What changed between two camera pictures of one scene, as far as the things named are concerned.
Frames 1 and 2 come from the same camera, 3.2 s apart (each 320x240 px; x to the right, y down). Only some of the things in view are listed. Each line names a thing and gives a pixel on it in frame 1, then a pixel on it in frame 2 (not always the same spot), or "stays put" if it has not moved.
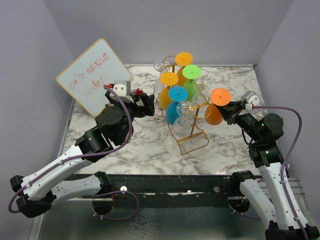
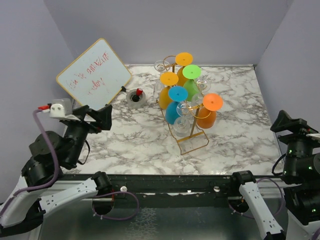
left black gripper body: x=139 y=111 → x=92 y=126
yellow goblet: x=168 y=78 stays put
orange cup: x=213 y=114 → x=207 y=114
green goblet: x=191 y=72 stays put
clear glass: x=182 y=124 stays put
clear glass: x=201 y=85 stays put
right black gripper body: x=235 y=110 → x=301 y=130
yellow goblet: x=182 y=59 stays put
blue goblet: x=176 y=94 stays put
